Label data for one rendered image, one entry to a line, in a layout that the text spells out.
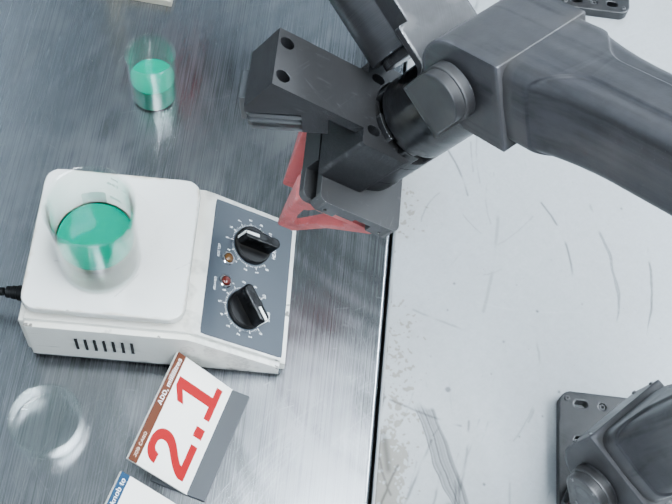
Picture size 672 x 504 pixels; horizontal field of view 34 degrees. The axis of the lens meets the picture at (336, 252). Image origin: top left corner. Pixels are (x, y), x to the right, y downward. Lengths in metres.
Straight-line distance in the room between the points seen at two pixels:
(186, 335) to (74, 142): 0.24
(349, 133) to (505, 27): 0.14
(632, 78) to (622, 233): 0.44
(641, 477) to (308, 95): 0.32
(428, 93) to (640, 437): 0.25
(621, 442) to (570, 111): 0.24
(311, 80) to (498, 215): 0.34
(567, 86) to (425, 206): 0.42
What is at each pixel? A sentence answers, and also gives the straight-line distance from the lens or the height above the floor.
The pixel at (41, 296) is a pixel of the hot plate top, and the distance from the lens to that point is 0.84.
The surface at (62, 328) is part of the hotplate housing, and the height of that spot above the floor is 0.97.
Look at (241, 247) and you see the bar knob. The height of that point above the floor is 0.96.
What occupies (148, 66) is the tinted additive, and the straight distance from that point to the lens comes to 1.01.
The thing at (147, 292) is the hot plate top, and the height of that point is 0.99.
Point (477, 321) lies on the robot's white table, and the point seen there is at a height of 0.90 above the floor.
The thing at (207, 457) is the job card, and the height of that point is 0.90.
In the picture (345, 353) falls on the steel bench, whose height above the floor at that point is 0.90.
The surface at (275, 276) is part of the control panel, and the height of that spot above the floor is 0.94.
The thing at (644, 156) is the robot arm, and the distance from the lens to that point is 0.56.
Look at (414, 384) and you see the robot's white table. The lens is 0.90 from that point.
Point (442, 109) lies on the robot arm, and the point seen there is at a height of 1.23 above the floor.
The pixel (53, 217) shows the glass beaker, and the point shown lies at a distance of 0.80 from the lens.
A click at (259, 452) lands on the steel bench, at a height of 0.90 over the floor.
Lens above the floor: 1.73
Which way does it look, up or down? 62 degrees down
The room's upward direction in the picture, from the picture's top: 11 degrees clockwise
